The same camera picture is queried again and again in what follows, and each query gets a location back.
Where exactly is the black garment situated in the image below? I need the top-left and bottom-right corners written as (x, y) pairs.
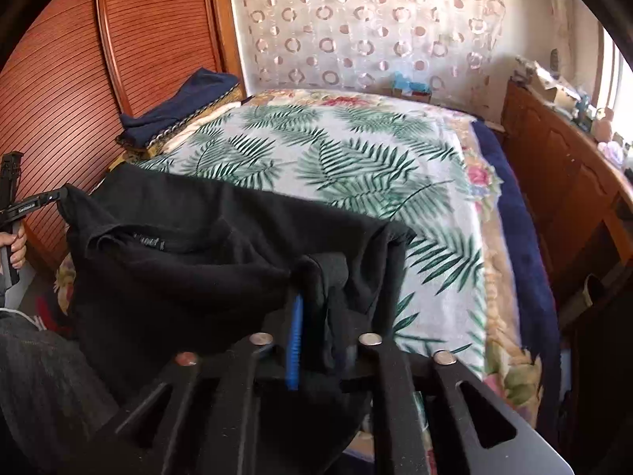
top-left (57, 162), bottom-right (417, 466)

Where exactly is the person's left hand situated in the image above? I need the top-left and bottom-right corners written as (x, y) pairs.
top-left (0, 222), bottom-right (27, 270)

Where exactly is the person's dark trouser leg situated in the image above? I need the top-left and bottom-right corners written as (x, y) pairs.
top-left (1, 313), bottom-right (118, 472)

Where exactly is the floral quilt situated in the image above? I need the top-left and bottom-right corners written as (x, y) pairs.
top-left (53, 87), bottom-right (563, 461)

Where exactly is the wooden louvered wardrobe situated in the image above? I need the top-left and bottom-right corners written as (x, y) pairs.
top-left (0, 0), bottom-right (247, 270)

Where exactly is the navy blue folded blanket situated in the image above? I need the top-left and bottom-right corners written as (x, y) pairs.
top-left (116, 68), bottom-right (239, 150)

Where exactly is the wooden sideboard cabinet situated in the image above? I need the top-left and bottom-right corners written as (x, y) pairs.
top-left (501, 80), bottom-right (632, 307)

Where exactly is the palm leaf bed cover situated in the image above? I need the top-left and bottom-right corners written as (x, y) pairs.
top-left (144, 101), bottom-right (486, 375)

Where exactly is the circle pattern sheer curtain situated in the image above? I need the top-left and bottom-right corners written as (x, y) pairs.
top-left (232, 0), bottom-right (505, 114)

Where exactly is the blue tissue box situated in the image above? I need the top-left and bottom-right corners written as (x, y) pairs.
top-left (390, 72), bottom-right (432, 103)

